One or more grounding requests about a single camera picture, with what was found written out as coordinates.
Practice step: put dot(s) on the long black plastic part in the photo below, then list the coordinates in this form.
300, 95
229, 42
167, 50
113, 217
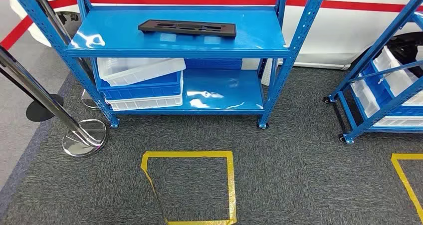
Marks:
228, 30

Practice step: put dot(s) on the blue metal shelf rack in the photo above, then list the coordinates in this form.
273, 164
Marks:
380, 45
115, 31

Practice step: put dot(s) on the yellow floor tape square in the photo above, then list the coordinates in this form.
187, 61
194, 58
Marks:
401, 177
230, 183

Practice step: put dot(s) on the translucent white plastic crate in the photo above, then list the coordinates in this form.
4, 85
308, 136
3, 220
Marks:
138, 69
365, 99
396, 76

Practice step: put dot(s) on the red barrier belt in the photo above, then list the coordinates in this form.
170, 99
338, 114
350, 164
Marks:
198, 0

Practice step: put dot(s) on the white car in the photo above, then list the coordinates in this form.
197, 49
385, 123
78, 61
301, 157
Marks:
347, 35

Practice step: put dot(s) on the black stanchion post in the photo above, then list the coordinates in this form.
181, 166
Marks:
39, 112

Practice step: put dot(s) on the chrome stanchion post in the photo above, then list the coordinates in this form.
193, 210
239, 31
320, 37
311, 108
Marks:
39, 94
49, 15

